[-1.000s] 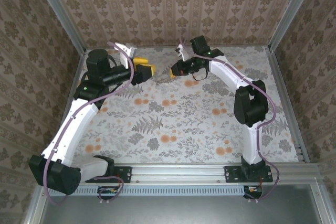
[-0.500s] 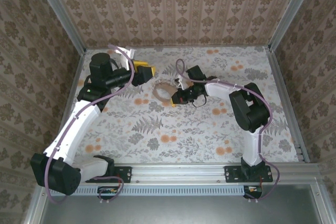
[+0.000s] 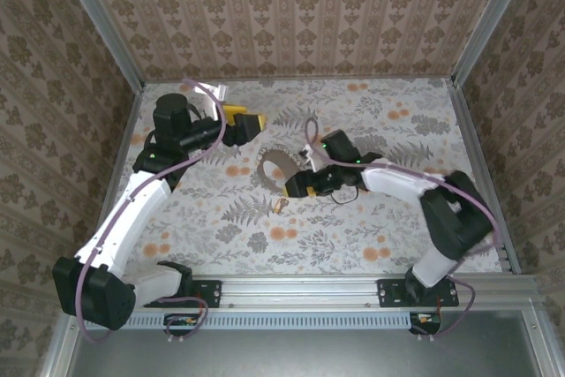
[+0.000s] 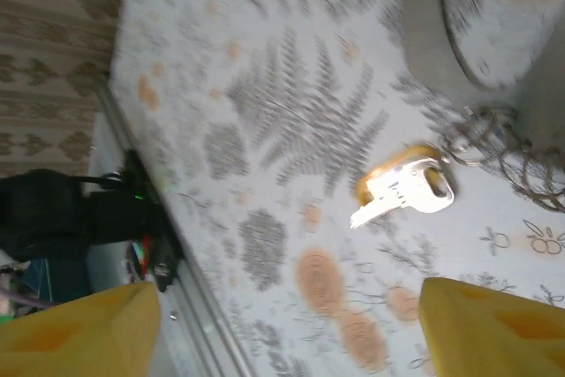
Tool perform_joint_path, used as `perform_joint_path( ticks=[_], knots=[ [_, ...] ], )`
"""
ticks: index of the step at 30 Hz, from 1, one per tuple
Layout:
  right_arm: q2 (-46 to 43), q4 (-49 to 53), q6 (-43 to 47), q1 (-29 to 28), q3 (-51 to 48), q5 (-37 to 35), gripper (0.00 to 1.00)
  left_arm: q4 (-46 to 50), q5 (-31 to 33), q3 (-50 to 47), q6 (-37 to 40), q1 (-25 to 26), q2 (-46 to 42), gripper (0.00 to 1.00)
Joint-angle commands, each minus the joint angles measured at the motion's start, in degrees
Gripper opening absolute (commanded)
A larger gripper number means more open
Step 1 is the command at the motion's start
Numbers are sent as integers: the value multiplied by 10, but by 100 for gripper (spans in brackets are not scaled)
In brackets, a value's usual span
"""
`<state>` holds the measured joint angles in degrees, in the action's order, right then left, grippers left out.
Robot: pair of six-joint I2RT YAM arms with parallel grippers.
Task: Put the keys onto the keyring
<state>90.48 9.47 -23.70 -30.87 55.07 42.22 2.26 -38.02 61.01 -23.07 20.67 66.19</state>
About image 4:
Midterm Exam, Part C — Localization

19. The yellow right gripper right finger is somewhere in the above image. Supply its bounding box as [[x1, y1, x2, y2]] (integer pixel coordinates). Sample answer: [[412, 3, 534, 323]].
[[418, 276, 565, 377]]

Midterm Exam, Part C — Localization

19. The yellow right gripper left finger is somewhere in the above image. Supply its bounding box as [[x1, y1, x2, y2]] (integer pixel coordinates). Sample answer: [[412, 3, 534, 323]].
[[0, 282, 162, 377]]

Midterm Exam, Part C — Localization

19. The key with amber cap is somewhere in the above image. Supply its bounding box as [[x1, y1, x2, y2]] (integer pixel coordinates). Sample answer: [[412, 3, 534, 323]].
[[350, 142, 456, 230]]

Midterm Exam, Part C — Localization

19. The grey coil wristband keyring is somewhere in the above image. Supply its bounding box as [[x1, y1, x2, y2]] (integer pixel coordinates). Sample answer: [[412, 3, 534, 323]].
[[399, 0, 565, 215]]

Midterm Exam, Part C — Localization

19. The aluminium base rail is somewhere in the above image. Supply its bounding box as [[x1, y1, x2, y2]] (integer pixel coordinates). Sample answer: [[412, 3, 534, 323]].
[[97, 83, 255, 377]]

